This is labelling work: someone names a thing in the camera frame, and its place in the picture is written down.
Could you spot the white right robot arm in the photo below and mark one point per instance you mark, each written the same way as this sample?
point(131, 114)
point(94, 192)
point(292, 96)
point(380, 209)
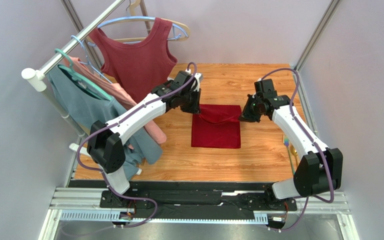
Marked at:
point(320, 167)

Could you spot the pink hanging shirt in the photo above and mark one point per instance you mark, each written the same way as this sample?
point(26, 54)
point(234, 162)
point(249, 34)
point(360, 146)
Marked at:
point(115, 90)

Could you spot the iridescent fork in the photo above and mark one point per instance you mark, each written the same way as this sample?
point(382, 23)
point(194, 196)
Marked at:
point(286, 143)

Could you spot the teal clothes hanger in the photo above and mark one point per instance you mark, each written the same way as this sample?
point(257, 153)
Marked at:
point(78, 76)

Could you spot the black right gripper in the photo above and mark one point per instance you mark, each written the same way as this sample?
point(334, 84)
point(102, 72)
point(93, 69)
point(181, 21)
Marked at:
point(248, 111)

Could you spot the blue wire clothes hanger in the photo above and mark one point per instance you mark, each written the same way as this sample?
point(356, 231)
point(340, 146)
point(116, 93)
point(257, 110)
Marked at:
point(88, 62)

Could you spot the red cloth napkin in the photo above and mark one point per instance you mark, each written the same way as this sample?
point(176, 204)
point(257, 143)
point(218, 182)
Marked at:
point(217, 126)

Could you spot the light blue clothes hanger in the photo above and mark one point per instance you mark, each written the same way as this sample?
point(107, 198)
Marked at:
point(181, 32)

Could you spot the wooden clothes hanger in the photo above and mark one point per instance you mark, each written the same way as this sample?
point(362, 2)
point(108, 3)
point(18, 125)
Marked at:
point(159, 29)

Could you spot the white clothes rack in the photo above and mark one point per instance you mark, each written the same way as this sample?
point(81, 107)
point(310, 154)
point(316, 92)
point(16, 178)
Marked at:
point(40, 82)

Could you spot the maroon tank top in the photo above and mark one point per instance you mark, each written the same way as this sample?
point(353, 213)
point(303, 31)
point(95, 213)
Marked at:
point(138, 67)

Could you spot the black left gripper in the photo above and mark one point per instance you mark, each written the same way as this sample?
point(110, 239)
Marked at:
point(196, 108)

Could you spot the grey-blue hanging shirt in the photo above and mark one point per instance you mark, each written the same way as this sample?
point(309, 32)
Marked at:
point(86, 105)

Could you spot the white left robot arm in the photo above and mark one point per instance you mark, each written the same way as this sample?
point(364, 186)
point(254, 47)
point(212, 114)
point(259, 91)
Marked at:
point(107, 141)

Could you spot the gold spoon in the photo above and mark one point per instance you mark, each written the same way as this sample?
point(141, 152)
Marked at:
point(295, 154)

